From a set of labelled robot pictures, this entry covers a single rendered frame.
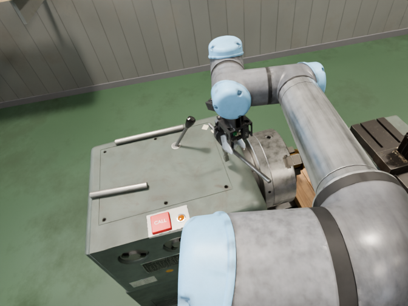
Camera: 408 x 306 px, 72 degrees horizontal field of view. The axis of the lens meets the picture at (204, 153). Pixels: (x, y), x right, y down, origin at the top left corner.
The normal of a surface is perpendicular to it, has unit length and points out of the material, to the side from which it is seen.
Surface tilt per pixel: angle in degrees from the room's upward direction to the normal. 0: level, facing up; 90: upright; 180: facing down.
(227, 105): 89
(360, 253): 10
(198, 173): 0
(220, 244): 7
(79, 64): 90
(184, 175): 0
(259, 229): 19
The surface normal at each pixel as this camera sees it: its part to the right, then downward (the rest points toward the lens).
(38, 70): 0.12, 0.73
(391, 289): 0.21, -0.12
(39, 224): -0.13, -0.66
